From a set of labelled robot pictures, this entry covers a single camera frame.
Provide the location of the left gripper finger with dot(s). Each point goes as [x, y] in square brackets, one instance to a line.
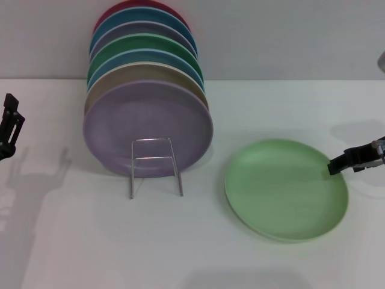
[10, 126]

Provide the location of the light blue plate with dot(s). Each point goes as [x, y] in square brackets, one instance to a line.
[141, 57]

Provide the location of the crimson red plate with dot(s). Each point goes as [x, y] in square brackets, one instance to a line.
[120, 7]

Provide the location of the grey lilac plate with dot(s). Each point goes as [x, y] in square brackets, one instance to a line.
[144, 28]

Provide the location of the teal blue plate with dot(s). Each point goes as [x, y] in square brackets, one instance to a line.
[144, 16]

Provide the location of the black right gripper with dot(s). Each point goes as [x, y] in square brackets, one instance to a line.
[380, 149]

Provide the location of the beige plate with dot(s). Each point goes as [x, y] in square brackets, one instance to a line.
[135, 73]

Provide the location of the dark green plate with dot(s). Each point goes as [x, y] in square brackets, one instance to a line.
[144, 42]

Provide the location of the light green plate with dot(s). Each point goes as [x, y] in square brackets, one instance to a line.
[282, 195]

